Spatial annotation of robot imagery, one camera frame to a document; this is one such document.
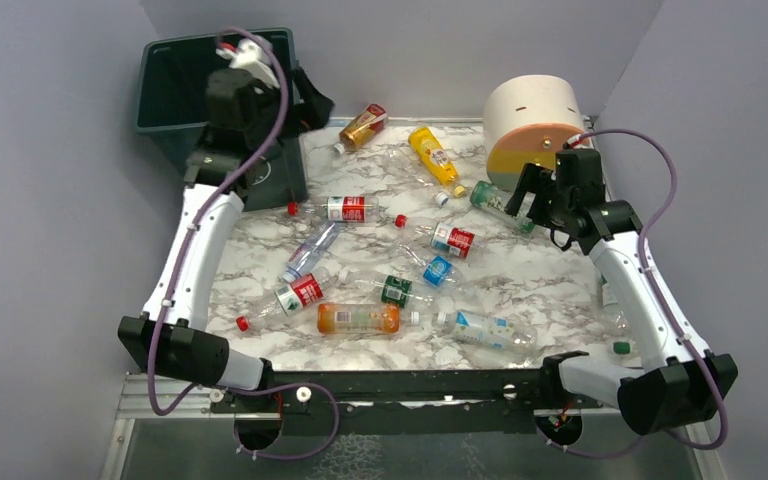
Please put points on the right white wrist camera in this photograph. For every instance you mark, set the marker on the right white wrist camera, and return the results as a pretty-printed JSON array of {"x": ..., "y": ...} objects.
[{"x": 575, "y": 141}]

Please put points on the clear bottle dark green label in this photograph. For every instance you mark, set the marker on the clear bottle dark green label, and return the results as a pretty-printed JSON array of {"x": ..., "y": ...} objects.
[{"x": 390, "y": 289}]

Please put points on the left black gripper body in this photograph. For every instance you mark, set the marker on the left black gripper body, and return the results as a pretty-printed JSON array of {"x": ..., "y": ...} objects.
[{"x": 306, "y": 100}]

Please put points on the amber red-label bottle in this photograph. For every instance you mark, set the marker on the amber red-label bottle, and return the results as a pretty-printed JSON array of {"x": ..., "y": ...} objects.
[{"x": 362, "y": 129}]

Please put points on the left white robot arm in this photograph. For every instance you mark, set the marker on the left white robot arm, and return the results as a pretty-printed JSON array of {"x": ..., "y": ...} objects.
[{"x": 252, "y": 117}]

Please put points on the dark green trash bin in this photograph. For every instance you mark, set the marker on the dark green trash bin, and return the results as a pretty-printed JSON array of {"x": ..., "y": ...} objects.
[{"x": 170, "y": 111}]

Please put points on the cream cylindrical drum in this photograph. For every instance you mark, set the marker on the cream cylindrical drum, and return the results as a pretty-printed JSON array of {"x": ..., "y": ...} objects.
[{"x": 526, "y": 120}]

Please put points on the orange drink bottle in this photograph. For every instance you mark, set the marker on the orange drink bottle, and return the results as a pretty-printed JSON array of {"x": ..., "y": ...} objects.
[{"x": 364, "y": 319}]

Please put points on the crushed clear blue bottle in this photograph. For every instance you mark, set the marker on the crushed clear blue bottle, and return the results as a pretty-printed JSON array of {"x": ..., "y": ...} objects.
[{"x": 310, "y": 251}]

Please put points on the yellow plastic bottle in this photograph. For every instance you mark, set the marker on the yellow plastic bottle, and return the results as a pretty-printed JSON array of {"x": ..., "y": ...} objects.
[{"x": 436, "y": 160}]

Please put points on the clear bottle red white label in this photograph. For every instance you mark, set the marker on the clear bottle red white label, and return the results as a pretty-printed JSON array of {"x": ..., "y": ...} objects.
[{"x": 440, "y": 235}]

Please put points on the clear bottle light blue label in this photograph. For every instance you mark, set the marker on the clear bottle light blue label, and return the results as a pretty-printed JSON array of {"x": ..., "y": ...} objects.
[{"x": 485, "y": 331}]

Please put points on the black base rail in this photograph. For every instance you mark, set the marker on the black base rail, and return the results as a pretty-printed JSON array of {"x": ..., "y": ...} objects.
[{"x": 398, "y": 402}]

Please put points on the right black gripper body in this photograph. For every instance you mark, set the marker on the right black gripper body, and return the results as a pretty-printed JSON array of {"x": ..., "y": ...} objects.
[{"x": 542, "y": 196}]

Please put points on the clear bottle red cap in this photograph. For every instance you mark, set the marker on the clear bottle red cap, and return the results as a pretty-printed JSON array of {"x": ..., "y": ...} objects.
[{"x": 344, "y": 209}]

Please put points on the clear bottle green cap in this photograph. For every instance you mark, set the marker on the clear bottle green cap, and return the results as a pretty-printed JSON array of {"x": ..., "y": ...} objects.
[{"x": 612, "y": 317}]

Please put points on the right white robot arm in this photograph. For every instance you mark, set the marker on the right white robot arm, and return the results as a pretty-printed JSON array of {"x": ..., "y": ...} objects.
[{"x": 681, "y": 380}]

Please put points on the aluminium frame rail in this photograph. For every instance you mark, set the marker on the aluminium frame rail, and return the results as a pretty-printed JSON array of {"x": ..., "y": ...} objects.
[{"x": 134, "y": 401}]

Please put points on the green tinted plastic bottle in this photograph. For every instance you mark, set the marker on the green tinted plastic bottle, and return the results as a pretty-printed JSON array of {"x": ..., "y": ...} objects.
[{"x": 493, "y": 201}]

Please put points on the clear bottle red green label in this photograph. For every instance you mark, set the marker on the clear bottle red green label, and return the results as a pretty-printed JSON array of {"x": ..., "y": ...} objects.
[{"x": 287, "y": 300}]

